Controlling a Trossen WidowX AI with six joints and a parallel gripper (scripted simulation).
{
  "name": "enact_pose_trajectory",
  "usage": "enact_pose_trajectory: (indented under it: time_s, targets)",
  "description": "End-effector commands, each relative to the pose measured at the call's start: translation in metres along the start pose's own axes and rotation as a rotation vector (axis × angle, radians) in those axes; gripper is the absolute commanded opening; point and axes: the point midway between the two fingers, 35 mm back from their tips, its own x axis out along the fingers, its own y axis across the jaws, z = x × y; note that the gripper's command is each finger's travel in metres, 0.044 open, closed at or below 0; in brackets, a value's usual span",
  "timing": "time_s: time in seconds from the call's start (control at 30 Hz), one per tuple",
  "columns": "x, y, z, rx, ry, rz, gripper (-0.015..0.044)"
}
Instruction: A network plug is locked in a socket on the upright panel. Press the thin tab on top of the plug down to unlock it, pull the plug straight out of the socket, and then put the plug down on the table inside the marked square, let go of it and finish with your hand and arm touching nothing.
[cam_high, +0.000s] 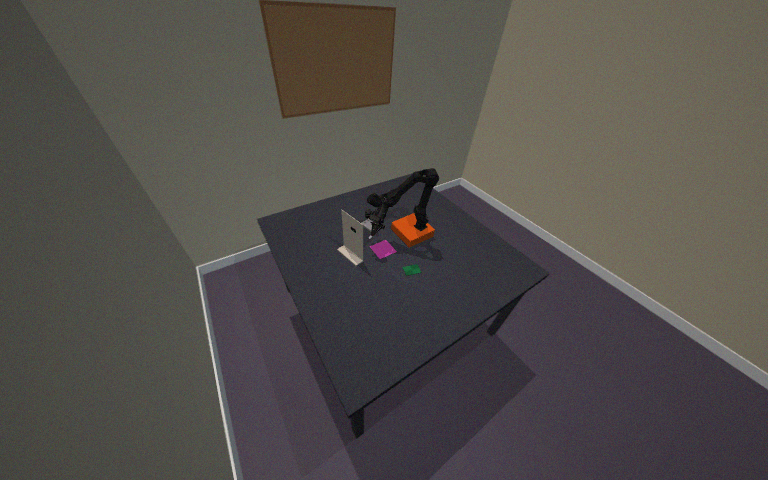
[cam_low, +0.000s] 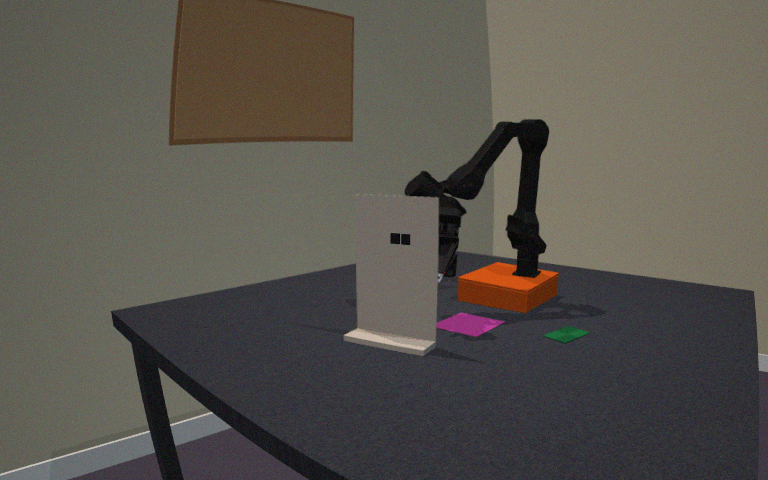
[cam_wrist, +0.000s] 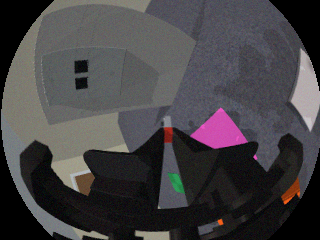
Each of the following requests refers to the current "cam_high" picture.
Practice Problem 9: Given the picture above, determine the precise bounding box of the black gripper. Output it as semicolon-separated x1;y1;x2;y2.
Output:
369;209;387;236

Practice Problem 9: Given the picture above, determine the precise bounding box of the magenta flat square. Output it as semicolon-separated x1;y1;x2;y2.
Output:
369;240;397;259

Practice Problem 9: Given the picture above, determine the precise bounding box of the grey panel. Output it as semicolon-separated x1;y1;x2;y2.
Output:
337;210;363;266

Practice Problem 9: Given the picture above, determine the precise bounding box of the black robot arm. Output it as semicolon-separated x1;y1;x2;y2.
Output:
367;168;439;231

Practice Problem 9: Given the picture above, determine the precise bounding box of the green flat square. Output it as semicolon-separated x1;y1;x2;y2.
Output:
403;264;422;276

